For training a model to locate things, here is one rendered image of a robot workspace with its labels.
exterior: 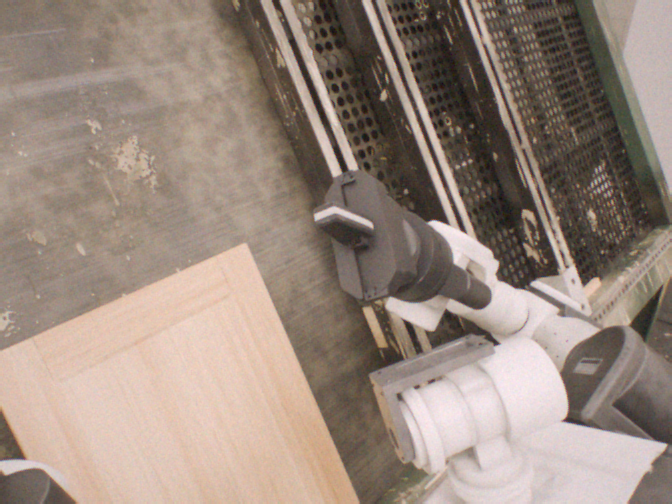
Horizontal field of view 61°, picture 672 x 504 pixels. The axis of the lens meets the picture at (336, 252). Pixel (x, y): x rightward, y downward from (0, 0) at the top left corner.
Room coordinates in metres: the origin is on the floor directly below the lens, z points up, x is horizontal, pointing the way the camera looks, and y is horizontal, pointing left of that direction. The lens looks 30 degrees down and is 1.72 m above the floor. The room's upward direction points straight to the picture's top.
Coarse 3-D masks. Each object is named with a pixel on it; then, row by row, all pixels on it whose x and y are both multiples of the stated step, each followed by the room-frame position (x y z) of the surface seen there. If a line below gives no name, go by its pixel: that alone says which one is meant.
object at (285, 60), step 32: (256, 0) 0.97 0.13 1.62; (288, 0) 1.01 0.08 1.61; (256, 32) 0.98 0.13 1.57; (288, 32) 0.98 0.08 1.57; (288, 64) 0.93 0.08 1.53; (288, 96) 0.93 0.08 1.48; (320, 96) 0.94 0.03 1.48; (288, 128) 0.93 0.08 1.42; (320, 128) 0.90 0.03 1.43; (320, 160) 0.88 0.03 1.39; (352, 160) 0.90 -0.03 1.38; (320, 192) 0.88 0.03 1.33; (384, 320) 0.78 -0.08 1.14; (384, 352) 0.77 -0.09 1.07; (416, 352) 0.77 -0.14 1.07
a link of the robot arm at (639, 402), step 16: (656, 352) 0.43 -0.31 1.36; (656, 368) 0.41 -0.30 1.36; (640, 384) 0.39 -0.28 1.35; (656, 384) 0.39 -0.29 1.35; (624, 400) 0.39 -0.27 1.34; (640, 400) 0.38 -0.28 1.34; (656, 400) 0.38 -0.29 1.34; (640, 416) 0.38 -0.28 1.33; (656, 416) 0.38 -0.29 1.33; (656, 432) 0.37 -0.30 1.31
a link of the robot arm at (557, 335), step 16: (528, 288) 0.70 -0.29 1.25; (544, 288) 0.68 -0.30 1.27; (560, 304) 0.65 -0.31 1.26; (576, 304) 0.66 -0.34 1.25; (544, 320) 0.64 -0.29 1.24; (560, 320) 0.61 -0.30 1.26; (576, 320) 0.60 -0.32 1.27; (592, 320) 0.62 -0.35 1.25; (544, 336) 0.60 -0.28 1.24; (560, 336) 0.56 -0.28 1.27; (576, 336) 0.54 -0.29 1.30; (560, 352) 0.53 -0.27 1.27; (560, 368) 0.51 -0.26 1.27
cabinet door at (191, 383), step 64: (128, 320) 0.59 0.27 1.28; (192, 320) 0.64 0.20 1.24; (256, 320) 0.68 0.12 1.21; (0, 384) 0.48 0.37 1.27; (64, 384) 0.51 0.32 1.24; (128, 384) 0.54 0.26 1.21; (192, 384) 0.58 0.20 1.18; (256, 384) 0.63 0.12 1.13; (64, 448) 0.46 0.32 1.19; (128, 448) 0.49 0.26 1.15; (192, 448) 0.53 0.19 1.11; (256, 448) 0.57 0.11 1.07; (320, 448) 0.61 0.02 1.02
